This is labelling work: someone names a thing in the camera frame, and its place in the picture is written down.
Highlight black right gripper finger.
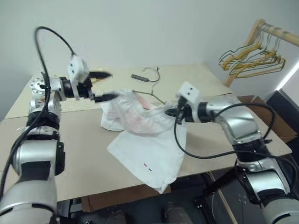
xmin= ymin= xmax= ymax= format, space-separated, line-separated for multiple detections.
xmin=165 ymin=107 xmax=180 ymax=117

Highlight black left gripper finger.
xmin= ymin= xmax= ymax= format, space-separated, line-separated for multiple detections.
xmin=93 ymin=92 xmax=120 ymax=104
xmin=89 ymin=70 xmax=113 ymax=80

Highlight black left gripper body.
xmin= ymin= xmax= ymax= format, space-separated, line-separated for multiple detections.
xmin=77 ymin=72 xmax=96 ymax=102

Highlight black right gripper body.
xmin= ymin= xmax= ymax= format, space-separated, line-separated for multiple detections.
xmin=176 ymin=98 xmax=199 ymax=126

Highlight olive wire hanger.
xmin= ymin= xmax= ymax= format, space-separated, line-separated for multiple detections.
xmin=133 ymin=83 xmax=169 ymax=105

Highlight white shorts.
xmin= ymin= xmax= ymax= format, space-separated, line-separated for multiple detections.
xmin=100 ymin=88 xmax=188 ymax=195

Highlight brown cardboard box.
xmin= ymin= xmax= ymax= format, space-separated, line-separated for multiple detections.
xmin=235 ymin=94 xmax=297 ymax=143

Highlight dark rounded foot shape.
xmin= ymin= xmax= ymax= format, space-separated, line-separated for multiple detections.
xmin=163 ymin=202 xmax=185 ymax=224
xmin=109 ymin=210 xmax=131 ymax=224

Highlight light wooden slat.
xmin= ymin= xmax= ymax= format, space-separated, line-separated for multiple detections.
xmin=218 ymin=190 xmax=237 ymax=224

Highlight brown cardboard sheet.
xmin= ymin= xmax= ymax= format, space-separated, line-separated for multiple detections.
xmin=80 ymin=179 xmax=172 ymax=212

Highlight wooden clothes rack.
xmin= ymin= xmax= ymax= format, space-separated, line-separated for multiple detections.
xmin=224 ymin=19 xmax=299 ymax=87

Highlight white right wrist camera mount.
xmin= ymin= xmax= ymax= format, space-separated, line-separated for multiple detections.
xmin=176 ymin=81 xmax=202 ymax=110

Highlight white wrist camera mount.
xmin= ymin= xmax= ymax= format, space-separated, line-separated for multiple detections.
xmin=67 ymin=54 xmax=89 ymax=100
xmin=176 ymin=81 xmax=202 ymax=110

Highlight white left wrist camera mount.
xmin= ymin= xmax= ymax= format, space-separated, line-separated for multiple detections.
xmin=67 ymin=54 xmax=89 ymax=100

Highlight grey USB hub with cable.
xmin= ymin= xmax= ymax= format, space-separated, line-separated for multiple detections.
xmin=131 ymin=67 xmax=161 ymax=83

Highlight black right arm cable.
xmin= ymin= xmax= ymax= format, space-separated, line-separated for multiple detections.
xmin=173 ymin=99 xmax=297 ymax=194

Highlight yellow wire hanger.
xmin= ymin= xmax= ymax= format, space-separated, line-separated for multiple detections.
xmin=221 ymin=44 xmax=286 ymax=70
xmin=228 ymin=52 xmax=286 ymax=79

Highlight white wire hanger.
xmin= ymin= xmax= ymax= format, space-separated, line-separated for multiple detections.
xmin=228 ymin=24 xmax=285 ymax=73

